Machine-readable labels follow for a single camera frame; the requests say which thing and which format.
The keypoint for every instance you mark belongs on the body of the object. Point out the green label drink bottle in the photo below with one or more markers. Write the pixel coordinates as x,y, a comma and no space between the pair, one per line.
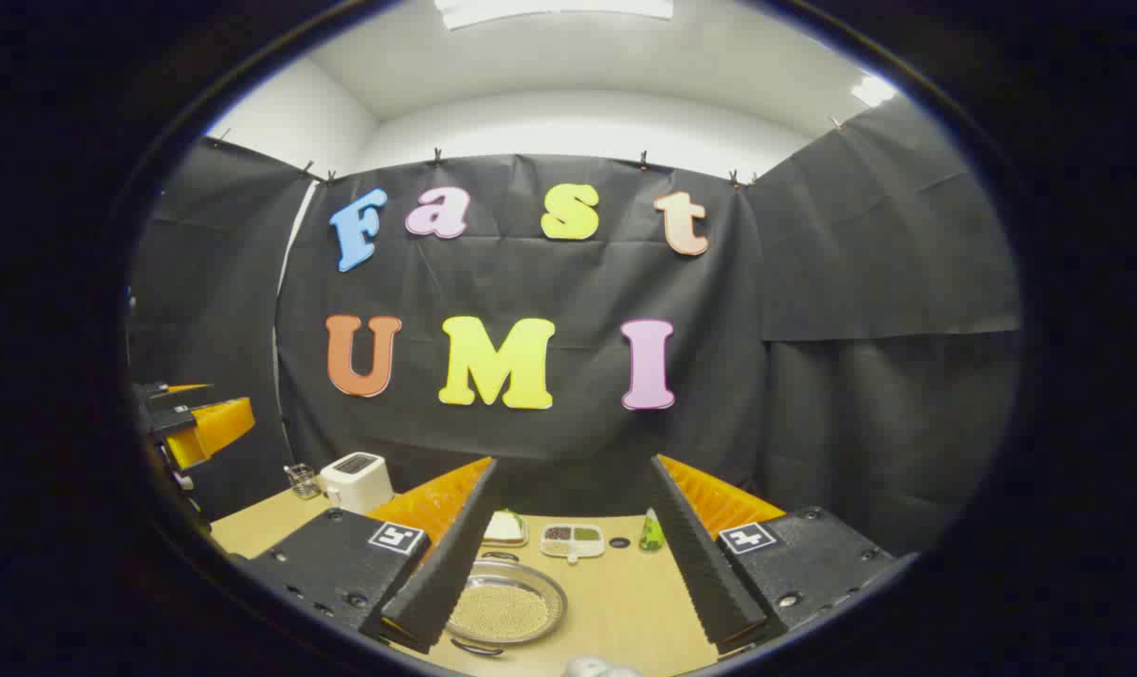
651,534

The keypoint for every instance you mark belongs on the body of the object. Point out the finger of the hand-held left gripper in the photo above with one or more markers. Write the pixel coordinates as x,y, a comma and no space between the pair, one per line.
154,392
178,418

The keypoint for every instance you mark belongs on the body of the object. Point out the pile of soybeans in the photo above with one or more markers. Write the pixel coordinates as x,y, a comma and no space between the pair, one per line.
502,611

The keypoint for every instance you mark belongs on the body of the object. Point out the sandwich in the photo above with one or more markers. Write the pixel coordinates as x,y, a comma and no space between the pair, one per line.
507,525

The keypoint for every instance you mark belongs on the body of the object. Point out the stainless steel pot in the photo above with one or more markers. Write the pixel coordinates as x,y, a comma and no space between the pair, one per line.
549,588

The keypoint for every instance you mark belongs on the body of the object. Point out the white toaster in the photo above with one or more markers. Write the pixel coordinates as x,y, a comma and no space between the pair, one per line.
356,484

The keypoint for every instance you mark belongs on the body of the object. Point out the small glass cup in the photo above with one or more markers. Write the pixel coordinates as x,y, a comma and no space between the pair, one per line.
303,481

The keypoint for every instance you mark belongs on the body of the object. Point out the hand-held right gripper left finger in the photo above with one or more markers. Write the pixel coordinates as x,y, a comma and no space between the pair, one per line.
446,574

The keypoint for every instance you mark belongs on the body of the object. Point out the white rounded object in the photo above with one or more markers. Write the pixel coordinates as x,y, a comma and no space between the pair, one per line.
592,669

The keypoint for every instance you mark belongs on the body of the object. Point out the ceiling light panel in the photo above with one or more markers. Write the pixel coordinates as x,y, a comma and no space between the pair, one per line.
872,91

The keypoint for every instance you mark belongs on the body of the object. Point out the white divided tray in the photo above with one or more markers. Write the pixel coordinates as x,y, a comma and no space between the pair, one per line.
587,548

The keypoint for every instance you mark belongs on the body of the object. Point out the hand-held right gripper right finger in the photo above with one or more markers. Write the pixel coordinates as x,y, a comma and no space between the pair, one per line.
704,574

